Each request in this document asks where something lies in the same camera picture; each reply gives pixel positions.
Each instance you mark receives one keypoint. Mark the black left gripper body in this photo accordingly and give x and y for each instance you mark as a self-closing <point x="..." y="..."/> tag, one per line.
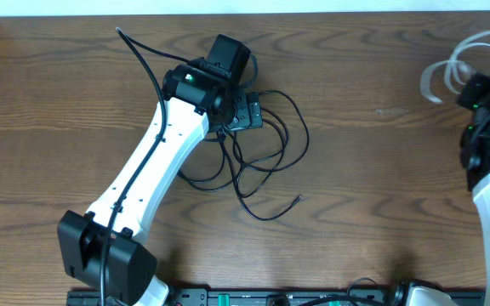
<point x="245" y="116"/>

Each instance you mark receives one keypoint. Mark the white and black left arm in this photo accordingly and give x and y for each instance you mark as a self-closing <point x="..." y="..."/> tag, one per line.
<point x="104" y="247"/>

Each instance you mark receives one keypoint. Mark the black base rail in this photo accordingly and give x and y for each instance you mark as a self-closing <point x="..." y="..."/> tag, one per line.
<point x="363" y="291"/>

